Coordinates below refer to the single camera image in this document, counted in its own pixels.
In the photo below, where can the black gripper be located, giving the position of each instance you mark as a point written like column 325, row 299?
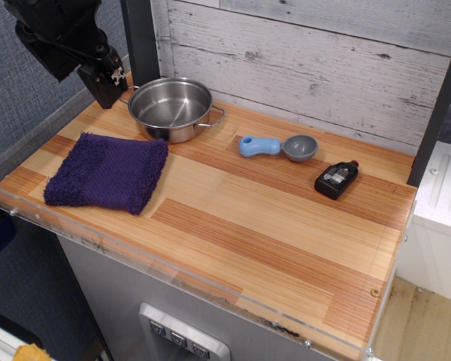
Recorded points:
column 62, row 38

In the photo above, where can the yellow black object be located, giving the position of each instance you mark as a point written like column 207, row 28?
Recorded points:
column 31, row 352

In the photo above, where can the stainless steel pot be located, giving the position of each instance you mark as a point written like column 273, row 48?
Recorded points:
column 174, row 109

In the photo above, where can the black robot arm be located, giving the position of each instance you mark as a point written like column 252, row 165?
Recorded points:
column 64, row 37

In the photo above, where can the dark grey left post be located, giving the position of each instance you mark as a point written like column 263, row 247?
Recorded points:
column 141, row 40

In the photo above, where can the blue grey measuring scoop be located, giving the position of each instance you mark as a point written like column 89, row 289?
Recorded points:
column 298, row 148

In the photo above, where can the dark grey right post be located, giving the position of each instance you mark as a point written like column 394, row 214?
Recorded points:
column 432, row 131

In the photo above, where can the silver dispenser button panel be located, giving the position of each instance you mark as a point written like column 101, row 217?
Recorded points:
column 189, row 343

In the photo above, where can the dark grey post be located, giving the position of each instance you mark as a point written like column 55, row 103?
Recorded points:
column 141, row 40
column 432, row 131

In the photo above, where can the purple cloth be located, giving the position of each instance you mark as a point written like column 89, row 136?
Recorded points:
column 107, row 172

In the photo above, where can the small black bottle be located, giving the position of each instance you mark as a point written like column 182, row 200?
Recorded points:
column 336, row 179

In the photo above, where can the clear acrylic guard rail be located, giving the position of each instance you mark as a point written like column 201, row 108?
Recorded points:
column 296, row 228

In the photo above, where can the grey metal cabinet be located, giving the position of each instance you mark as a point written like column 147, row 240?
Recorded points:
column 173, row 308

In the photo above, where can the white ribbed box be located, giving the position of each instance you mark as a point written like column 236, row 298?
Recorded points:
column 425, row 256

